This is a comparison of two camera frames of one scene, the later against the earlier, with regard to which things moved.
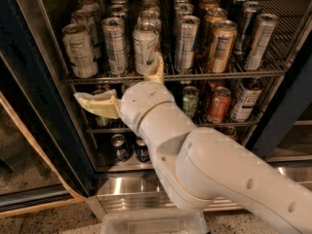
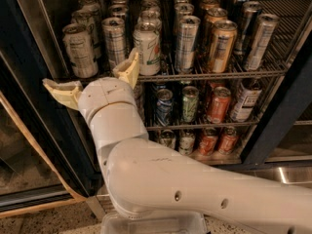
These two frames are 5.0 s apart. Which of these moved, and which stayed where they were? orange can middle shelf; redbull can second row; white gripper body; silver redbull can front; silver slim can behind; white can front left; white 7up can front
Moved: white gripper body
Stayed: white 7up can front; white can front left; silver slim can behind; orange can middle shelf; silver redbull can front; redbull can second row
